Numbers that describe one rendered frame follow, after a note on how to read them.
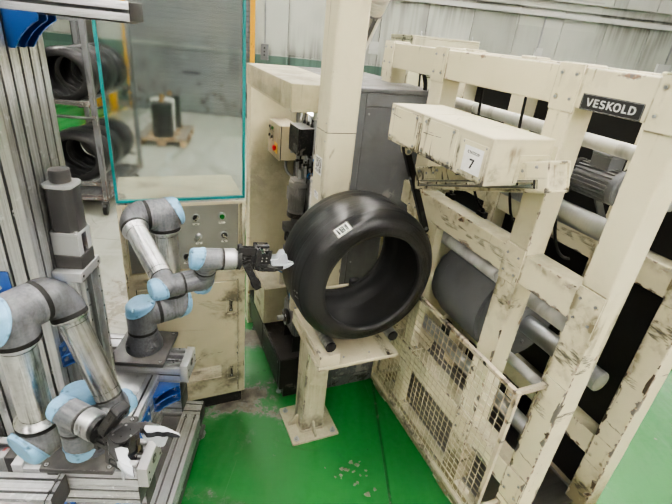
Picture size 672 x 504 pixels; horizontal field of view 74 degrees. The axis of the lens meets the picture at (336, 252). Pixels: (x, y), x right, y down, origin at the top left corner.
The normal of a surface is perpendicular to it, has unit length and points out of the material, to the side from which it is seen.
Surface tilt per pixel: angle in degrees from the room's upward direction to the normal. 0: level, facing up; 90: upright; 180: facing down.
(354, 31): 90
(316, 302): 92
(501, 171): 90
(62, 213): 90
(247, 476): 0
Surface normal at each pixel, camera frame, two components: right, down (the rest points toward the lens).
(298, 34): 0.04, 0.45
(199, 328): 0.38, 0.46
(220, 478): 0.10, -0.89
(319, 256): -0.29, 0.03
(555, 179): 0.39, 0.15
